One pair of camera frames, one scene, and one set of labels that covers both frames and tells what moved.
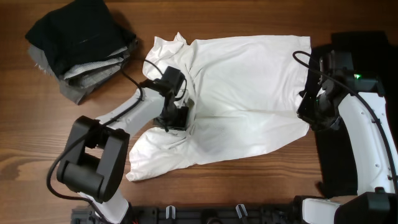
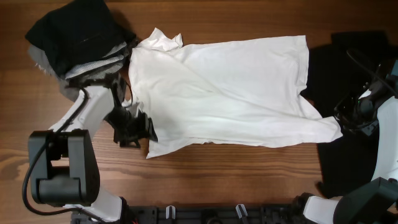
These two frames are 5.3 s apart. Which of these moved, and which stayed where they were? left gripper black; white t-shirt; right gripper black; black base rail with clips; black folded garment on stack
Moved: left gripper black; white t-shirt; right gripper black
Stayed: black base rail with clips; black folded garment on stack
